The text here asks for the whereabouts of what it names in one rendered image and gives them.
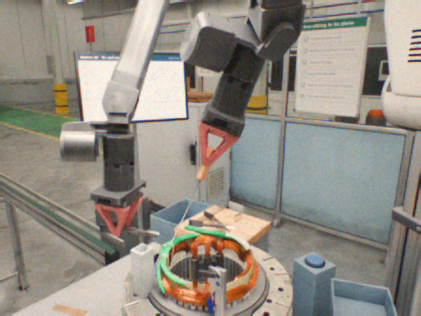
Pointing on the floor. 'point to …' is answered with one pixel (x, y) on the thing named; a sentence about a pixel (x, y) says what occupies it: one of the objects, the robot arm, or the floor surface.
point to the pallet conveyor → (71, 234)
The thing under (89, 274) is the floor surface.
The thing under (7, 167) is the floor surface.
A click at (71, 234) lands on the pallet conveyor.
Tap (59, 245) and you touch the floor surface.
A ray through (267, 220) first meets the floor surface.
